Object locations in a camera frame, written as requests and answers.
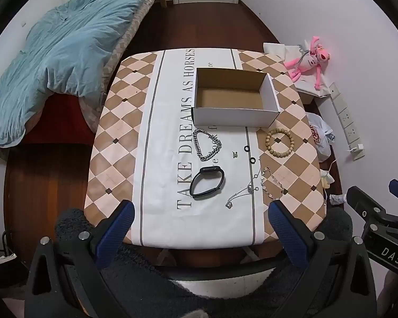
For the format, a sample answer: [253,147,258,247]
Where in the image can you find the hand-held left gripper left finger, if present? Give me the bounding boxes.
[26,200,135,318]

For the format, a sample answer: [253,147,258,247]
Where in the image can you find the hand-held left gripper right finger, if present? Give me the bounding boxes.
[268,200,379,318]

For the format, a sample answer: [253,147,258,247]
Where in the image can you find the wooden bead bracelet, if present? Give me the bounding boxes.
[265,129,292,159]

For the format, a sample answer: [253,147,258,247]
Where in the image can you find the black fitness band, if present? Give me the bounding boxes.
[189,166,225,199]

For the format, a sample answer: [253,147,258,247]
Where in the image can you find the silver chain bracelet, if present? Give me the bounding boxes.
[192,129,222,162]

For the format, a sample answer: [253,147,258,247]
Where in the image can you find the white cardboard box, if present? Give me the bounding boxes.
[191,68,281,128]

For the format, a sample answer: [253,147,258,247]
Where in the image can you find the pale yellow crumpled paper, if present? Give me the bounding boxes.
[320,169,334,189]

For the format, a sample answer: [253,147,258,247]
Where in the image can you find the white charger plug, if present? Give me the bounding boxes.
[348,143,365,160]

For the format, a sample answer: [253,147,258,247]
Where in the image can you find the person's dark fuzzy pants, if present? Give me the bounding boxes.
[55,207,354,318]

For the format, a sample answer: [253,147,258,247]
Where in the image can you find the white plastic bag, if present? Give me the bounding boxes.
[307,113,335,163]

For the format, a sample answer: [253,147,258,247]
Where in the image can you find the checkered printed tablecloth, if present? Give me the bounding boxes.
[84,48,327,250]

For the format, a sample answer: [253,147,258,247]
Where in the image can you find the white power strip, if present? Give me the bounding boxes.
[328,83,357,144]

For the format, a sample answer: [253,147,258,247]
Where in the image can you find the red bed base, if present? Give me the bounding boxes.
[0,91,97,146]

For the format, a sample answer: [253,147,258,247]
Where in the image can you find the pink plush toy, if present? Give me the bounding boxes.
[283,35,330,90]

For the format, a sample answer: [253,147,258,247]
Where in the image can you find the light blue blanket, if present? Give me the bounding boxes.
[0,0,168,146]

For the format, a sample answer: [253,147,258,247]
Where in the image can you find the thin silver necklace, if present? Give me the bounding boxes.
[225,172,262,210]

